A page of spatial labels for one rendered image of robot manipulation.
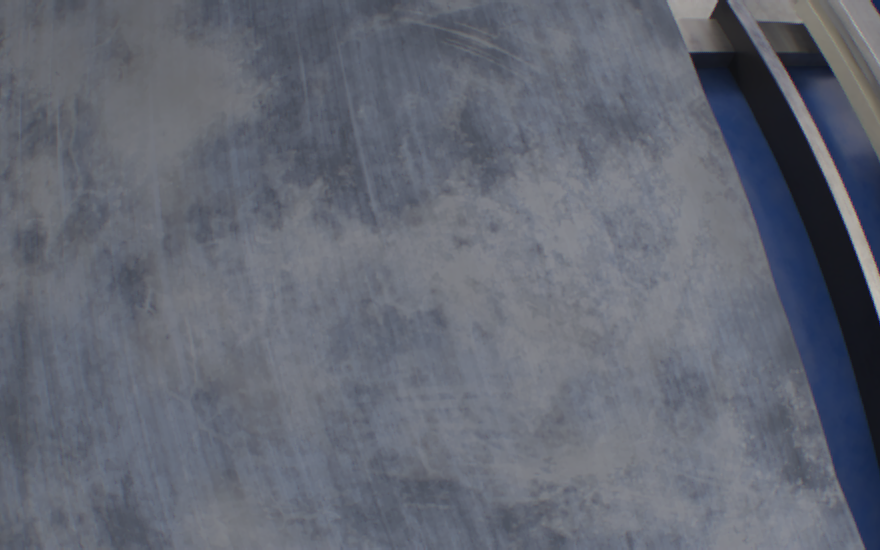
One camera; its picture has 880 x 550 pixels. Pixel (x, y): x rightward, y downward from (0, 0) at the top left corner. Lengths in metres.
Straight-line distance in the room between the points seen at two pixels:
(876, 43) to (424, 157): 1.49
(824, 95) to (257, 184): 1.72
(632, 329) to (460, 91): 0.20
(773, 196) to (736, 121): 0.18
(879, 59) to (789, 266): 0.56
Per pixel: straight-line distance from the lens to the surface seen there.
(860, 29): 2.00
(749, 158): 1.91
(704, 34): 1.99
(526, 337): 0.63
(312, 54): 0.68
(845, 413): 1.79
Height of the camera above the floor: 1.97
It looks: 63 degrees down
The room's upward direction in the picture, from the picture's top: 21 degrees clockwise
